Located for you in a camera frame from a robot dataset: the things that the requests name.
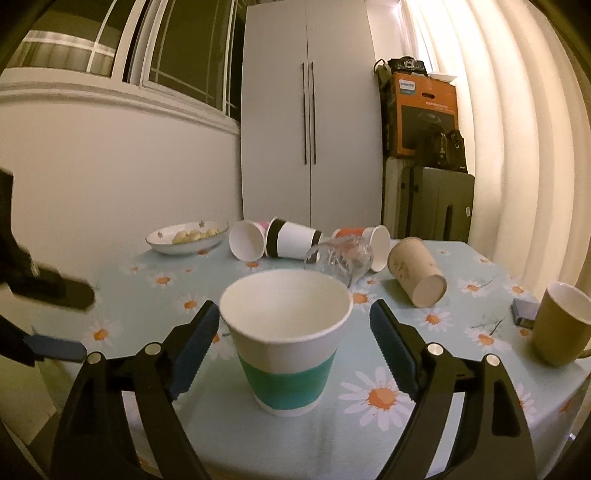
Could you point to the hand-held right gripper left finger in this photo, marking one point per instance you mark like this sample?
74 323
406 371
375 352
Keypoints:
198 351

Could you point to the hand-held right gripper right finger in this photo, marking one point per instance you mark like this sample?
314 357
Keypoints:
392 351

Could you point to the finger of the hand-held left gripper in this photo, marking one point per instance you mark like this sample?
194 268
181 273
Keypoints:
55 288
55 348

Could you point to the teal band paper cup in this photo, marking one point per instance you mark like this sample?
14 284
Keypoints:
286 369

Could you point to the beige paper cup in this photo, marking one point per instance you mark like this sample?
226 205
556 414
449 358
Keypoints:
411 270

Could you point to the clear glass cup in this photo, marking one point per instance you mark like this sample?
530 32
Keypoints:
337 266

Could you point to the orange white paper cup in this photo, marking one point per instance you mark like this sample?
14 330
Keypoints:
381 247

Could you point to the pink white paper cup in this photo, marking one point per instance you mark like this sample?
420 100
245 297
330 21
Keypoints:
247 240

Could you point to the black white paper cup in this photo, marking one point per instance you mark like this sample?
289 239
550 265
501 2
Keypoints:
295 237

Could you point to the floral light blue tablecloth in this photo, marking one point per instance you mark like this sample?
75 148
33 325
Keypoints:
461 295

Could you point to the white floral bowl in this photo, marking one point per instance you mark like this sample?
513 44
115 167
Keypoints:
161 242

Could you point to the yellow food pieces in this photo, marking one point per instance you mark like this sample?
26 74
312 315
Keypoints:
194 235

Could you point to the small blue box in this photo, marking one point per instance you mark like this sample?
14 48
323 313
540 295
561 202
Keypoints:
523 307

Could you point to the dark grey suitcase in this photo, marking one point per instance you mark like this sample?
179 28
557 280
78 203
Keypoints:
434 203

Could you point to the olive green mug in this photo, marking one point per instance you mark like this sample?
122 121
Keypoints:
554 332

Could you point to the small black bag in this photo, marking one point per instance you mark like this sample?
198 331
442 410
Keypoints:
443 147

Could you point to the orange black cardboard box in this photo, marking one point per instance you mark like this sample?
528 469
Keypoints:
402 138

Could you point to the white wardrobe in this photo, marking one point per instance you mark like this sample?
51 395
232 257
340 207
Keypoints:
277 138

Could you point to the cream curtain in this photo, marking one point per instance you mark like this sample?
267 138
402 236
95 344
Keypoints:
508 138

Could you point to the white frame window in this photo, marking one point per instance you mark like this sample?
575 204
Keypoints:
184 46

